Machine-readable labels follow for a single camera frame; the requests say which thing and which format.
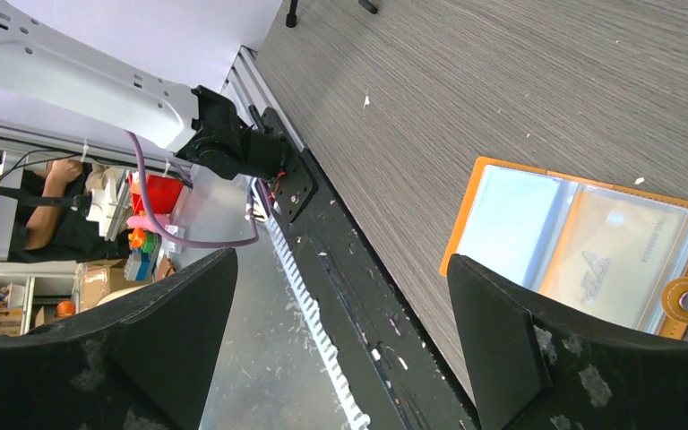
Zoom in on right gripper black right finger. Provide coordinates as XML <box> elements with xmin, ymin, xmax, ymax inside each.
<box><xmin>447</xmin><ymin>254</ymin><xmax>688</xmax><ymax>429</ymax></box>

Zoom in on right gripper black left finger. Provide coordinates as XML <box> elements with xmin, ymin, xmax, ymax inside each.
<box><xmin>0</xmin><ymin>249</ymin><xmax>238</xmax><ymax>429</ymax></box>

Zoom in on gold credit card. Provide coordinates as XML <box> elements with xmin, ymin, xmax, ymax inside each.
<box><xmin>538</xmin><ymin>185</ymin><xmax>688</xmax><ymax>331</ymax></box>

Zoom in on orange card holder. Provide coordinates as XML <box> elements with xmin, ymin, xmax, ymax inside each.
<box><xmin>445</xmin><ymin>157</ymin><xmax>688</xmax><ymax>340</ymax></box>

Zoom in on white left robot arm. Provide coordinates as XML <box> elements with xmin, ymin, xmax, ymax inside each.
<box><xmin>0</xmin><ymin>1</ymin><xmax>293</xmax><ymax>180</ymax></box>

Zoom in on cardboard box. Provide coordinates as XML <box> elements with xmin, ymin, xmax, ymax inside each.
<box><xmin>73</xmin><ymin>265</ymin><xmax>151</xmax><ymax>312</ymax></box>

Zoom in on colourful toy blocks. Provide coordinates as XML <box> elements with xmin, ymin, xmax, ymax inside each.
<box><xmin>124</xmin><ymin>211</ymin><xmax>183</xmax><ymax>281</ymax></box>

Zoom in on person behind the table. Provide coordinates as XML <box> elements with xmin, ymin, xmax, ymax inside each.
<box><xmin>0</xmin><ymin>156</ymin><xmax>130</xmax><ymax>263</ymax></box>

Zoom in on red storage bin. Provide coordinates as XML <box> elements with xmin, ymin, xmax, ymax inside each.
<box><xmin>128</xmin><ymin>172</ymin><xmax>184</xmax><ymax>214</ymax></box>

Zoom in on black microphone tripod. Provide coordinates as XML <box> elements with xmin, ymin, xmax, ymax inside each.
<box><xmin>284</xmin><ymin>0</ymin><xmax>355</xmax><ymax>29</ymax></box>

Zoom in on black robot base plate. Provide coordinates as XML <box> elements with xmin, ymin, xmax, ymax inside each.
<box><xmin>248</xmin><ymin>107</ymin><xmax>482</xmax><ymax>430</ymax></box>

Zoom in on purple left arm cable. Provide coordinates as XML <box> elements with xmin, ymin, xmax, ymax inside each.
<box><xmin>125</xmin><ymin>130</ymin><xmax>274</xmax><ymax>251</ymax></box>

